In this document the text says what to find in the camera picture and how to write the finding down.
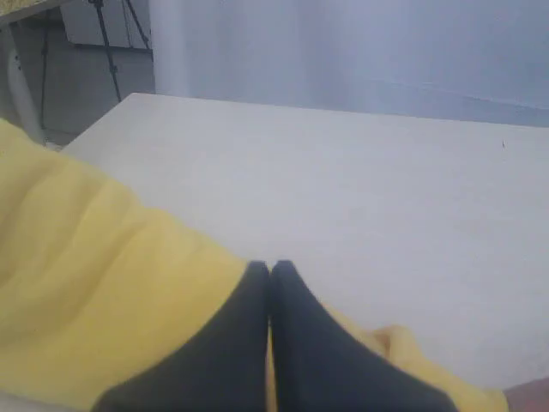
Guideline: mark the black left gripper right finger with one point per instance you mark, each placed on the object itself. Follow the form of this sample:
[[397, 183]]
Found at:
[[319, 366]]

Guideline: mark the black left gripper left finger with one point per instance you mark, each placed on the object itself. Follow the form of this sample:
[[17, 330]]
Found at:
[[221, 368]]

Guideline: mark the yellow sleeve forearm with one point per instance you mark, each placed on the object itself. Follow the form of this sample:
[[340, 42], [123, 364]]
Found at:
[[97, 288]]

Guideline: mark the bare person hand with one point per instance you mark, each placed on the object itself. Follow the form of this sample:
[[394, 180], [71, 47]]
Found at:
[[529, 397]]

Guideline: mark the white table leg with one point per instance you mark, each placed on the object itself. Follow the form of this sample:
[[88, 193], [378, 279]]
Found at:
[[18, 88]]

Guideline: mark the white backdrop curtain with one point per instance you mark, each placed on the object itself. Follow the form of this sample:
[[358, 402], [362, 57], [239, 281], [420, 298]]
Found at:
[[464, 60]]

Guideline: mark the black tripod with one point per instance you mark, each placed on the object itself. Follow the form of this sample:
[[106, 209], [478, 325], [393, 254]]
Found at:
[[107, 47]]

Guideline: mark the wooden side table top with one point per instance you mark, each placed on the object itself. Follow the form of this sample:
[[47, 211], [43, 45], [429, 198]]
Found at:
[[15, 10]]

